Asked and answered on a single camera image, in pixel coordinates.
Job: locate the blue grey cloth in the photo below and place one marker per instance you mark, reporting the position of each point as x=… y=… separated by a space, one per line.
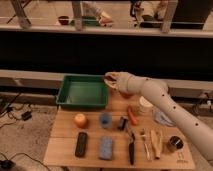
x=161 y=118

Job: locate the blue sponge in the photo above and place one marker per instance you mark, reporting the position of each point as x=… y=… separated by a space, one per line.
x=106 y=148

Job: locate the small dark box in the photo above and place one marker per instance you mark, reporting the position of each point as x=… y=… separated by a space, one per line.
x=122 y=123

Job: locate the wooden spatula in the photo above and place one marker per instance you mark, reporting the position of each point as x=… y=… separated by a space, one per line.
x=157 y=143

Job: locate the red bowl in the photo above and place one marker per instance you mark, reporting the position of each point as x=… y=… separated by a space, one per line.
x=126 y=95

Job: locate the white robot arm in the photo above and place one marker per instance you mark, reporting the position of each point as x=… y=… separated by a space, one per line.
x=156 y=92

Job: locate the orange apple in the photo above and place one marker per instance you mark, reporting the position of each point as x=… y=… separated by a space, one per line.
x=80 y=120

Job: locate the green plastic tray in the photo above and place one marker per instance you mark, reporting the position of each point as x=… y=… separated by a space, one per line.
x=83 y=92

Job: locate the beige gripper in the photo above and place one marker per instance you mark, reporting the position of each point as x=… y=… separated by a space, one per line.
x=119 y=81

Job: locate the black remote control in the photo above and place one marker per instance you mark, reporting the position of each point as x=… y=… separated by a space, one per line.
x=81 y=144

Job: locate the white cup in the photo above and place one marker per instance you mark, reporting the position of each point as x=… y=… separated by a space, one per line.
x=145 y=106

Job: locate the black power adapter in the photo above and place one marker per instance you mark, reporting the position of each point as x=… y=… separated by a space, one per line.
x=26 y=115

